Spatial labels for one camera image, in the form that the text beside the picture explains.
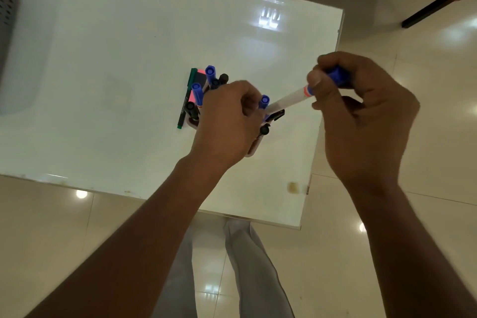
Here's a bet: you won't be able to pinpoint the person's right hand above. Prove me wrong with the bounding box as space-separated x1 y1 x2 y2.
306 51 421 192

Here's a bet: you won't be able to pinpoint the pink desk organizer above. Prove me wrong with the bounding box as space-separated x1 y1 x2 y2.
185 79 273 159

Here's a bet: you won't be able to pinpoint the person's grey trousers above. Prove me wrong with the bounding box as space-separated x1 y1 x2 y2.
151 217 296 318

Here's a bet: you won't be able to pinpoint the pink highlighter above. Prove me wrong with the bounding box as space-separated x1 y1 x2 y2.
186 69 208 104

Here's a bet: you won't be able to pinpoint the person's left forearm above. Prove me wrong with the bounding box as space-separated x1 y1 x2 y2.
26 156 224 318

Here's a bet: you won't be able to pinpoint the grey perforated plastic basket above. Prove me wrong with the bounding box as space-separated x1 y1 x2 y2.
0 0 20 82

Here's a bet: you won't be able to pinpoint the person's left hand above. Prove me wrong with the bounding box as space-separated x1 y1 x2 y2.
187 79 267 175

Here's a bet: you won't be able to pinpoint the person's right forearm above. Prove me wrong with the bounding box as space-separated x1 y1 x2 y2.
342 176 477 318

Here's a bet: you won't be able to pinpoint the red label marker blue cap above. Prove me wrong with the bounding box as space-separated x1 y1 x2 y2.
190 81 205 108

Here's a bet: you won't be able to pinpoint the white table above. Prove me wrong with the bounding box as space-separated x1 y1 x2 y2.
0 0 345 231

